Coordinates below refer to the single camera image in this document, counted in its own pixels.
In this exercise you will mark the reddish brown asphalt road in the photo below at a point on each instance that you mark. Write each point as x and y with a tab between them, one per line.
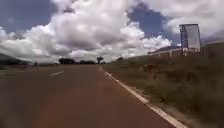
76	96

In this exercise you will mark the grass verge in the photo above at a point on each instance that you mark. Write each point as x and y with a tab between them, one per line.
176	83

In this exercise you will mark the dark hill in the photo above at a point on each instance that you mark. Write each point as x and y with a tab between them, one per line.
11	60

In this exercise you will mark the row of distant trees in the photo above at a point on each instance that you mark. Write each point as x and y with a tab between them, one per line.
80	61

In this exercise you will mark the white road edge line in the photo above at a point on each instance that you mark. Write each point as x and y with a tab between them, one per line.
140	97

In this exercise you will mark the white dashed centre line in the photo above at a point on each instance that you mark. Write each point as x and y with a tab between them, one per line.
57	73

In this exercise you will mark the large white billboard sign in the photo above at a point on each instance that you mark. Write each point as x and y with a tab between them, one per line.
190	37

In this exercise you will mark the long wall with pillars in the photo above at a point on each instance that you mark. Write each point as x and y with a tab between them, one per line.
173	51

